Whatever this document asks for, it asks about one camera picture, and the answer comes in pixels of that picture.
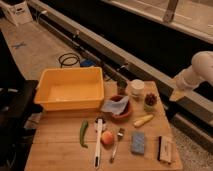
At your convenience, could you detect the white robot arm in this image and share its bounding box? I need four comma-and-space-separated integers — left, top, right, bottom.
175, 51, 213, 91

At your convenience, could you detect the dark glass cup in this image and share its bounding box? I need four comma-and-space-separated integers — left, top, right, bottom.
117, 80, 127, 95

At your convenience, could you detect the black coiled cable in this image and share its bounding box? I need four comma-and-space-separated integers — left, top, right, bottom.
58, 52, 81, 68

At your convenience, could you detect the black chair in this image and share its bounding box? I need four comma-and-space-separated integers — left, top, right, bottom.
0, 80, 43, 171

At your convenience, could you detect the brown clay bowl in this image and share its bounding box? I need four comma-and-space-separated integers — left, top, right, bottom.
110, 95, 133, 120

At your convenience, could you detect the metal fork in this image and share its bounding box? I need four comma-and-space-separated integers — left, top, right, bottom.
109, 128, 125, 163

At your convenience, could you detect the green pepper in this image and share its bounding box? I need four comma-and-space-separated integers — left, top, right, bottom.
79, 120, 88, 148

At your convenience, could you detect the blue sponge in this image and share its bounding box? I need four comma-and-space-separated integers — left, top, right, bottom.
131, 131, 145, 155

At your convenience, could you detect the white lidded jar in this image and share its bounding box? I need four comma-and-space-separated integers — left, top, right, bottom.
130, 79, 145, 97

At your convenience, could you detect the yellow corn cob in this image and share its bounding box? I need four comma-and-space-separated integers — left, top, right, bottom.
134, 114, 153, 128

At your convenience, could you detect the white cardboard box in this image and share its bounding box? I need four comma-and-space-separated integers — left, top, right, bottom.
0, 0, 33, 27

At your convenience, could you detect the blue-grey cloth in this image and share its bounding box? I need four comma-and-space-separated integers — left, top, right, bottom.
101, 96, 129, 115

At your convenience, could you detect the yellow plastic tub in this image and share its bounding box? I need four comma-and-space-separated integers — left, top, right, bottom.
34, 67, 104, 111

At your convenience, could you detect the blue object on floor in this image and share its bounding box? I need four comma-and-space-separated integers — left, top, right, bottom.
80, 59, 96, 67

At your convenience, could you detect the cup of red berries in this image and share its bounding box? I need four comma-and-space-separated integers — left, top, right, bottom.
144, 93, 157, 111

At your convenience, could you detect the orange peach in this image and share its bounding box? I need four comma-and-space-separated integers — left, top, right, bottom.
101, 131, 114, 145

